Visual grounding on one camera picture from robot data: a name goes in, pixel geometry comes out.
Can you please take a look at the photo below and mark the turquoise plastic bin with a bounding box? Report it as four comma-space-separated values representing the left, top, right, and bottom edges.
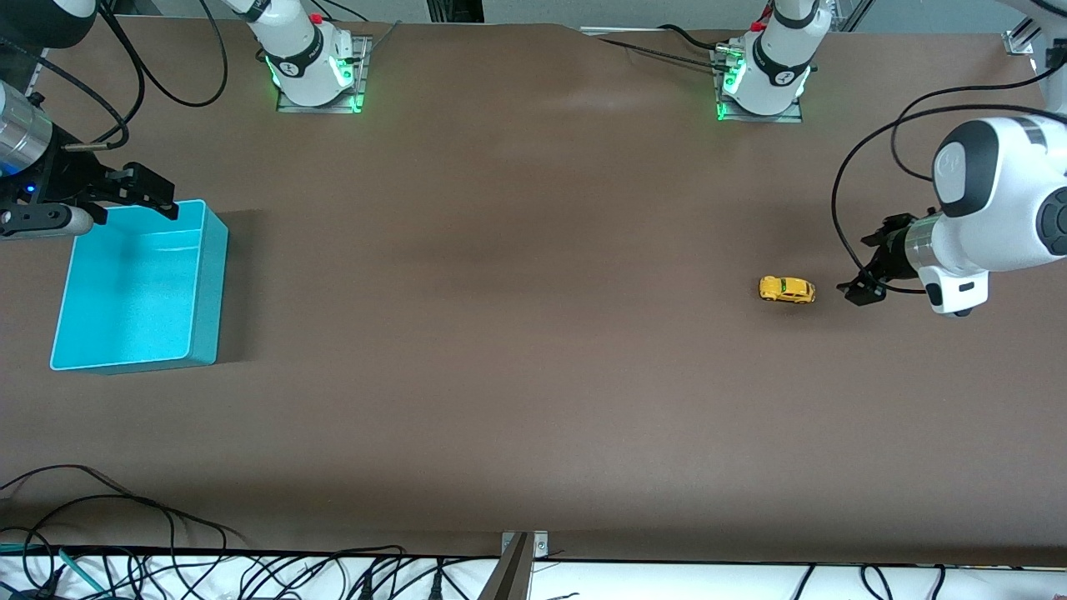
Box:
50, 198, 229, 373

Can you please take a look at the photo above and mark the thin black base cable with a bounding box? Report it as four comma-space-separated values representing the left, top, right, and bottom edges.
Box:
595, 37, 728, 71

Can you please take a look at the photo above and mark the black tangled cable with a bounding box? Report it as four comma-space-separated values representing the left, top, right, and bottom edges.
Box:
225, 545, 451, 600

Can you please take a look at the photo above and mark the grey metal post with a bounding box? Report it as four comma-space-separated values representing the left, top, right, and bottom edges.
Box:
477, 533, 533, 600

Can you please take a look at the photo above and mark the black looped cable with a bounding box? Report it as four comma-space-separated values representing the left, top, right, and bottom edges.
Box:
0, 463, 251, 551
0, 495, 230, 600

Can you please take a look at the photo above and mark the silver metal bracket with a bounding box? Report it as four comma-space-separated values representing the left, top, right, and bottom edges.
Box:
500, 530, 550, 560

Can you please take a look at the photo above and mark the dark aluminium frame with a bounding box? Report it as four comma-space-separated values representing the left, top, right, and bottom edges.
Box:
0, 42, 47, 93

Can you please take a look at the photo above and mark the yellow beetle toy car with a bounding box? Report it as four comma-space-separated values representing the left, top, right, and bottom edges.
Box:
758, 276, 817, 305

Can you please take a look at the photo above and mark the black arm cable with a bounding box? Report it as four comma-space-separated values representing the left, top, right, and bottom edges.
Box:
0, 0, 230, 153
830, 50, 1067, 294

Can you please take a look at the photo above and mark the thin grey wire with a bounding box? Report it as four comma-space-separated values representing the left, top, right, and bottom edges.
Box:
354, 20, 403, 61

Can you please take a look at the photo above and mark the thick black base cable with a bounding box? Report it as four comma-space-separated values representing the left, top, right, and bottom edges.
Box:
657, 23, 728, 51

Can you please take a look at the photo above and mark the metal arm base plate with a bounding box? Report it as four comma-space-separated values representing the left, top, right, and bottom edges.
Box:
275, 35, 372, 115
710, 46, 804, 125

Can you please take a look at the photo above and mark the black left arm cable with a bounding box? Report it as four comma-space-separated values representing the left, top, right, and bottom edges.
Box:
830, 50, 1067, 294

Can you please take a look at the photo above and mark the silver edge strip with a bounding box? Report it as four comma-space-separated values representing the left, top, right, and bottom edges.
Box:
579, 27, 728, 38

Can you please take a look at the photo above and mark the aluminium frame rail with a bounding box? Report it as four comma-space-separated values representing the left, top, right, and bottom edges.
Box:
829, 0, 873, 33
1003, 0, 1053, 58

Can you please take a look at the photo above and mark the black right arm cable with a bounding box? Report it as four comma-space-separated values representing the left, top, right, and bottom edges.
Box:
0, 0, 230, 153

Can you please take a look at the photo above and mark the teal cable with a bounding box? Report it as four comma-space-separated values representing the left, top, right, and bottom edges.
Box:
0, 542, 108, 594

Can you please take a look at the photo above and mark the black box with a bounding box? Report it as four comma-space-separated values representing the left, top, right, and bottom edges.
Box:
426, 0, 485, 24

